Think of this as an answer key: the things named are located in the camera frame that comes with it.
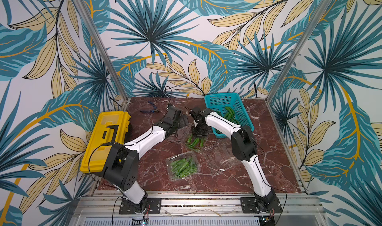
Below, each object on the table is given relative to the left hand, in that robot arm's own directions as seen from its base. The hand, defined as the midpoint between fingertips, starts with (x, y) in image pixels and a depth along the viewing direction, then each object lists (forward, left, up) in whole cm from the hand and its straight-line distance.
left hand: (181, 121), depth 90 cm
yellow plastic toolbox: (-7, +39, +3) cm, 40 cm away
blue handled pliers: (+18, +26, -13) cm, 34 cm away
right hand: (-3, -9, -12) cm, 15 cm away
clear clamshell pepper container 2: (-23, -2, -9) cm, 25 cm away
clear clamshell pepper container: (-8, -10, -13) cm, 18 cm away
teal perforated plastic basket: (+24, -34, -12) cm, 43 cm away
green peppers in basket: (+16, -34, -12) cm, 39 cm away
